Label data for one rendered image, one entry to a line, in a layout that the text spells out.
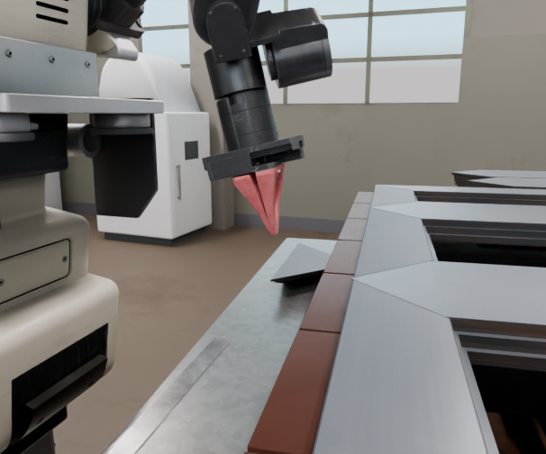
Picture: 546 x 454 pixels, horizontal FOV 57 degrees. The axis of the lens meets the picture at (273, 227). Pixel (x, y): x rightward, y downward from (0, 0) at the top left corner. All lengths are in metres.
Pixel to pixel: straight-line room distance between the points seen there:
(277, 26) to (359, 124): 3.86
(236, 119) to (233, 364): 0.36
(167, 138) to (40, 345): 3.37
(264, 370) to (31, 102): 0.45
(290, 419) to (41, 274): 0.41
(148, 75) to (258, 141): 3.58
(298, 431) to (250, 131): 0.30
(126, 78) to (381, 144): 2.10
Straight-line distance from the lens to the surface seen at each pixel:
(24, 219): 0.69
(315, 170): 4.48
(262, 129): 0.53
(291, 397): 0.38
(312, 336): 0.47
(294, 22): 0.53
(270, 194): 0.53
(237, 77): 0.53
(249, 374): 0.71
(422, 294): 0.52
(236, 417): 0.63
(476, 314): 0.49
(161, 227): 4.08
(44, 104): 0.51
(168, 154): 3.95
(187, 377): 0.71
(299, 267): 1.03
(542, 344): 0.49
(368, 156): 4.37
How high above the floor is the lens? 1.02
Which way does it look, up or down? 12 degrees down
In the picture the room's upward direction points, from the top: straight up
